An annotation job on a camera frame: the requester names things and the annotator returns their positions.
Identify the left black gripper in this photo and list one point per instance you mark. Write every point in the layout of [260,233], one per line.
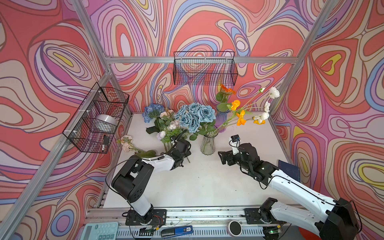
[188,153]

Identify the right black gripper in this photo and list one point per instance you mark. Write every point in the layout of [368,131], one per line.
[229,154]

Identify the pink lilac hydrangea bunch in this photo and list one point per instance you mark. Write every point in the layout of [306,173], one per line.
[169,132]

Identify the clear ribbed glass vase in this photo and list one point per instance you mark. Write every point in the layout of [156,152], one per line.
[208,146]

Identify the dusty blue rose bunch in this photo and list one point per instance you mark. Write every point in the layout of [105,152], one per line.
[197,119]

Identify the yellow orange poppy stem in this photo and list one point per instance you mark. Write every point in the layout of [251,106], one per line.
[238,115]

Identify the blue hydrangea flower stem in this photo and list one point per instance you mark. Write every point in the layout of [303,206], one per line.
[152,112]

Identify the white flower spray stem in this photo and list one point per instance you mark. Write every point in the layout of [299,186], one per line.
[264,105]

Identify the orange gerbera flower stem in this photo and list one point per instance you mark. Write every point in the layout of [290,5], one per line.
[223,97]

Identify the purple glass vase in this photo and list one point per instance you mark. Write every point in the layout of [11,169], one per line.
[221,117]

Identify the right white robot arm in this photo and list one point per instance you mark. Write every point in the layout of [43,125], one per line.
[323,216]

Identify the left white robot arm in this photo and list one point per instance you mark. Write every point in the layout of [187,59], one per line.
[132,179]

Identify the pale pink rose stem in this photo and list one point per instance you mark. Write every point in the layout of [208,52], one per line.
[127,144]

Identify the dark blue book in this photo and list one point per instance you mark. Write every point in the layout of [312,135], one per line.
[291,170]

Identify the round pink black speaker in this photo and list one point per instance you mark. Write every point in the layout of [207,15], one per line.
[234,228]

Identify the silver tape roll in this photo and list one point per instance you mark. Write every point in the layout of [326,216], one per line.
[105,123]

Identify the blue black handheld device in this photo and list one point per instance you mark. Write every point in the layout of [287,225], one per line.
[176,232]

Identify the red cup with markers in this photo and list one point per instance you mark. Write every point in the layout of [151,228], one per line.
[307,235]

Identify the light blue calculator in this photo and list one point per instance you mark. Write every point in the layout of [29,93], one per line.
[100,231]

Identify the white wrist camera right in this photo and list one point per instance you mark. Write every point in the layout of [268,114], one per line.
[235,142]

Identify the black wire basket back wall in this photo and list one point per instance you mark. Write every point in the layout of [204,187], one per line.
[205,68]

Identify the black wire basket wall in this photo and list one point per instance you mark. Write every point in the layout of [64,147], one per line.
[205,68]
[81,130]

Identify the black wire basket left wall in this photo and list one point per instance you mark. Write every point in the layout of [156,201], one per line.
[81,130]

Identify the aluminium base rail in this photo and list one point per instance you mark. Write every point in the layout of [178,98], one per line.
[203,216]

